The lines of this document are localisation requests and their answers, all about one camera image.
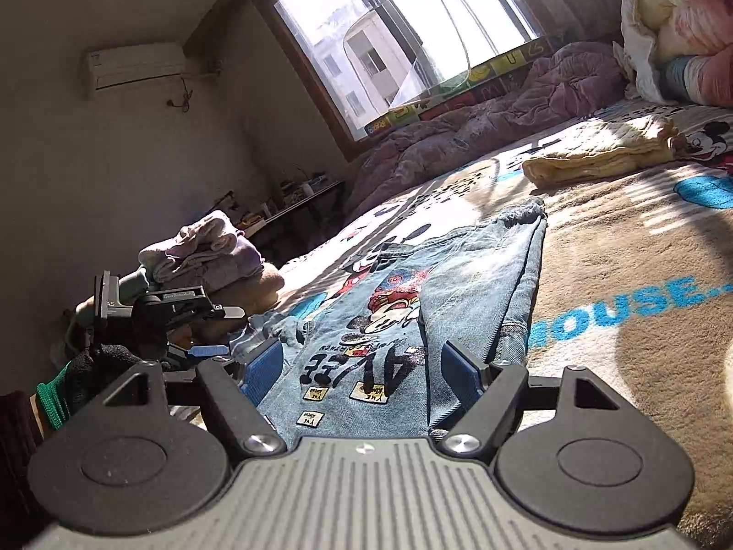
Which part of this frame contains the blue denim jacket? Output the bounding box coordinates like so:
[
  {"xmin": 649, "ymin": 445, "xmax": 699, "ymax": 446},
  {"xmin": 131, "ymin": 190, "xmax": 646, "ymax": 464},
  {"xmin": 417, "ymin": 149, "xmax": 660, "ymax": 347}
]
[{"xmin": 229, "ymin": 198, "xmax": 549, "ymax": 453}]

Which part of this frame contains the red and blue striped pillow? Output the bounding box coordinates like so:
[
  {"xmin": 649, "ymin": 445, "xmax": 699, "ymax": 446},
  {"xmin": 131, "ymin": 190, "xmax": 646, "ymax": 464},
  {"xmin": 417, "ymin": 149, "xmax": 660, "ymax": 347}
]
[{"xmin": 658, "ymin": 51, "xmax": 733, "ymax": 109}]

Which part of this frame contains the white fleece folded garment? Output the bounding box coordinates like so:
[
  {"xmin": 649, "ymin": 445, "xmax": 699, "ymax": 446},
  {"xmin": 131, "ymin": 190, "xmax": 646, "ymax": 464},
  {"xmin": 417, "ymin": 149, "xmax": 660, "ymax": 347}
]
[{"xmin": 140, "ymin": 210, "xmax": 244, "ymax": 281}]

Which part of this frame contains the pink quilt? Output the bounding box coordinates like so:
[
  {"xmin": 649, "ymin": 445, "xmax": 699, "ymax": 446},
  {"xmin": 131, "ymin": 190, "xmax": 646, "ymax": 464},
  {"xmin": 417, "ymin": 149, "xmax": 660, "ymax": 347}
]
[{"xmin": 653, "ymin": 0, "xmax": 733, "ymax": 61}]

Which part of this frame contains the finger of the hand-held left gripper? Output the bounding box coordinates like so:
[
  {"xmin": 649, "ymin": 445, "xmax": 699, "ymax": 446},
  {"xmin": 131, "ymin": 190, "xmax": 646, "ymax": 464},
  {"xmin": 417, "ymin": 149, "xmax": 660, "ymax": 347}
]
[
  {"xmin": 163, "ymin": 344, "xmax": 231, "ymax": 371},
  {"xmin": 195, "ymin": 301, "xmax": 248, "ymax": 323}
]

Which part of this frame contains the pale purple folded garment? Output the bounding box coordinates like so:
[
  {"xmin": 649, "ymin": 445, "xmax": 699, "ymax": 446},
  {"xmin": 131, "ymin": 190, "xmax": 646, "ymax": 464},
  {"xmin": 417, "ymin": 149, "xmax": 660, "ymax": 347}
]
[{"xmin": 154, "ymin": 241, "xmax": 264, "ymax": 294}]

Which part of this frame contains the white air conditioner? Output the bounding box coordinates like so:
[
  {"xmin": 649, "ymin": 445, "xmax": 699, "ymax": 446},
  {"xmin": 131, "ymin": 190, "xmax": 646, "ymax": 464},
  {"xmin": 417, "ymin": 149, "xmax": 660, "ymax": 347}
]
[{"xmin": 80, "ymin": 40, "xmax": 221, "ymax": 98}]

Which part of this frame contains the colourful alphabet foam mat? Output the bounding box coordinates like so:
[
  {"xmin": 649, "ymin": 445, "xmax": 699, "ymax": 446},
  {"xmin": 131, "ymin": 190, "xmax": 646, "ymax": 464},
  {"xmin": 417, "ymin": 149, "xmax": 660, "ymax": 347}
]
[{"xmin": 363, "ymin": 37, "xmax": 553, "ymax": 138}]

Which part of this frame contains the window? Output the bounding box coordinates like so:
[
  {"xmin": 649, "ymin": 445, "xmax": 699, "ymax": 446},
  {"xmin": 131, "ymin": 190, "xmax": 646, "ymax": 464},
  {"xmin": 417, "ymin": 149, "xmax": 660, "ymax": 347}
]
[{"xmin": 252, "ymin": 0, "xmax": 545, "ymax": 150}]

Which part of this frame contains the dark side table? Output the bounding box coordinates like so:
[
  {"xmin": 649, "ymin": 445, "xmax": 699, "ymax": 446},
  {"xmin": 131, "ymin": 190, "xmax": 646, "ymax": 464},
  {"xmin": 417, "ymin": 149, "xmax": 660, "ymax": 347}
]
[{"xmin": 226, "ymin": 175, "xmax": 347, "ymax": 253}]

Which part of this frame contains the folded yellow quilted cloth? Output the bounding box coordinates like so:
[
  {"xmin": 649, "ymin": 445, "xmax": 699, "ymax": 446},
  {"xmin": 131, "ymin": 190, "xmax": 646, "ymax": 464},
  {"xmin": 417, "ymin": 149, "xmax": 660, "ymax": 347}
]
[{"xmin": 522, "ymin": 115, "xmax": 682, "ymax": 189}]

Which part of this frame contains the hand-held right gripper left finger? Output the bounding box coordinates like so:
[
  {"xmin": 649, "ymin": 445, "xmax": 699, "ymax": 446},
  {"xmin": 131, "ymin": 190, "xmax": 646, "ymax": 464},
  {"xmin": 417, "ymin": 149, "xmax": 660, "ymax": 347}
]
[{"xmin": 94, "ymin": 339, "xmax": 290, "ymax": 459}]

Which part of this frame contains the white quilt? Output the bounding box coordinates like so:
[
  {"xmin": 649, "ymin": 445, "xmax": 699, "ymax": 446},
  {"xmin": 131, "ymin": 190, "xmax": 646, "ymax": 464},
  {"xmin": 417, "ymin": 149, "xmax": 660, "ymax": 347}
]
[{"xmin": 613, "ymin": 0, "xmax": 671, "ymax": 105}]

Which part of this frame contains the person's left hand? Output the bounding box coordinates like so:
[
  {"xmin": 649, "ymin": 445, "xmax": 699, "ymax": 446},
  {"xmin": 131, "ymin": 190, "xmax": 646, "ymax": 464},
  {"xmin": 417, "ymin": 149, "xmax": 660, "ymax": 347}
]
[{"xmin": 35, "ymin": 342, "xmax": 144, "ymax": 432}]

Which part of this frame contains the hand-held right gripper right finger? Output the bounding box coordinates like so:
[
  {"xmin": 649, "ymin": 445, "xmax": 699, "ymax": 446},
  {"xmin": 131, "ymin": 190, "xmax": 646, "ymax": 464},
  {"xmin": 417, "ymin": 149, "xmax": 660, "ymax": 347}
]
[{"xmin": 438, "ymin": 341, "xmax": 625, "ymax": 459}]

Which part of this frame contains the clear plastic sheet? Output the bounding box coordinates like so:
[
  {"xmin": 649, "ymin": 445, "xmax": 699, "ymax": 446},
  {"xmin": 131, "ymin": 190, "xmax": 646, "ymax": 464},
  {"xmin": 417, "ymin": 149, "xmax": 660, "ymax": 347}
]
[{"xmin": 344, "ymin": 0, "xmax": 475, "ymax": 110}]

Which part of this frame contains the purple quilt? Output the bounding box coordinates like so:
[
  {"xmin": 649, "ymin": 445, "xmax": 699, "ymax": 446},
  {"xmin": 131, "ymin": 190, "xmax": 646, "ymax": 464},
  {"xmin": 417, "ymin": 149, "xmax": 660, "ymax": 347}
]
[{"xmin": 344, "ymin": 40, "xmax": 628, "ymax": 219}]

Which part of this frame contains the cartoon mouse printed blanket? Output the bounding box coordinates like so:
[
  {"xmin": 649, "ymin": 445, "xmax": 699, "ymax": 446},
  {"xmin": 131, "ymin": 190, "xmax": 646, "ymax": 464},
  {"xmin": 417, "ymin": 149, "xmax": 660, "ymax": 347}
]
[{"xmin": 275, "ymin": 97, "xmax": 733, "ymax": 534}]

